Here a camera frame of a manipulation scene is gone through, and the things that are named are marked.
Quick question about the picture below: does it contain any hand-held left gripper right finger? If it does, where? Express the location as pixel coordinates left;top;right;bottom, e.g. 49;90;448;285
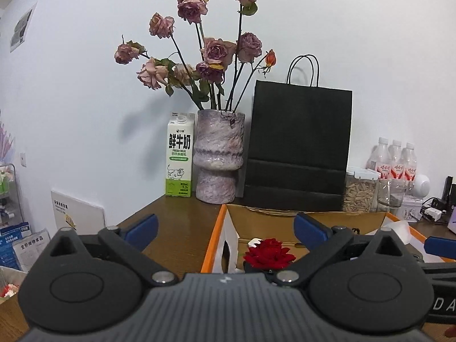
265;212;410;288

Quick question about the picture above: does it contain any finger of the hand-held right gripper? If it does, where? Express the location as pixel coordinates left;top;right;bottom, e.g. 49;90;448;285
424;237;456;259

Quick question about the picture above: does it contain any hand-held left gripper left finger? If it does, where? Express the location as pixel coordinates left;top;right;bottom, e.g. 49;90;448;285
50;214;179;288

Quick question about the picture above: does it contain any orange cardboard box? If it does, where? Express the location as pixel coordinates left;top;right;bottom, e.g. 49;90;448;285
200;204;443;275

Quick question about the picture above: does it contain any red rose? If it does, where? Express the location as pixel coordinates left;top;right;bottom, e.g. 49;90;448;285
243;238;296;270

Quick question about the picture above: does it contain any wooden desktop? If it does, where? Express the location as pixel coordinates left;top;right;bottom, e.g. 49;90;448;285
0;194;456;342

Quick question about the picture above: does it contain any white tin box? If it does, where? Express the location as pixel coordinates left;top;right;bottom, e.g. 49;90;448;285
400;195;428;222

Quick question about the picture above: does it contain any black stand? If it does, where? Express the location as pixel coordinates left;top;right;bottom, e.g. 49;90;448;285
442;175;456;211

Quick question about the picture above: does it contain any clear jar of grains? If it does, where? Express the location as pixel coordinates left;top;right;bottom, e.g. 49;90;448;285
342;167;380;213

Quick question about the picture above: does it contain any white round speaker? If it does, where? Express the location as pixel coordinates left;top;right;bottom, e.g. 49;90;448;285
413;173;431;197

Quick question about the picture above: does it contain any clear glass jar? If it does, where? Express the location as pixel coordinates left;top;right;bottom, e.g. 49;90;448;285
377;178;407;216

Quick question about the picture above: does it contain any green white milk carton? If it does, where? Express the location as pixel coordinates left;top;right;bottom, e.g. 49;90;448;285
164;111;196;198

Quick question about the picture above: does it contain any black paper bag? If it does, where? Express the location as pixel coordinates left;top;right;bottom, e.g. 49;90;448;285
242;54;353;212

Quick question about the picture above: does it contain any red label water bottle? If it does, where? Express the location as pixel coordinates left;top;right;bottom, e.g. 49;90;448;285
401;142;418;182
388;140;404;180
367;137;391;179

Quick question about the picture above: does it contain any purple ceramic vase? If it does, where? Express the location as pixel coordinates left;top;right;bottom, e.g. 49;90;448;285
193;109;246;205

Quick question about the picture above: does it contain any white printed pamphlet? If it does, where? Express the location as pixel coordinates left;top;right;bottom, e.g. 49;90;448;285
12;228;52;272

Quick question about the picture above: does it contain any blue pamphlet box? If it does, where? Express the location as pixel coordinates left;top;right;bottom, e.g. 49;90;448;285
0;222;31;268

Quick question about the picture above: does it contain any metal shelf rack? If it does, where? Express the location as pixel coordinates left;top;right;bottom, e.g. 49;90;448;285
0;163;26;229

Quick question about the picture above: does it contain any clear plastic bag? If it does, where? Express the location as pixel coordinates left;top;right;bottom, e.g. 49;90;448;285
0;265;28;300

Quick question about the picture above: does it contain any dried rose bouquet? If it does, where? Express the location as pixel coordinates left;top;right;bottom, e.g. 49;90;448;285
114;0;278;112

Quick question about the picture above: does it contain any wall poster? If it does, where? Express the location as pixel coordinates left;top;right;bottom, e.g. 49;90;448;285
9;1;38;53

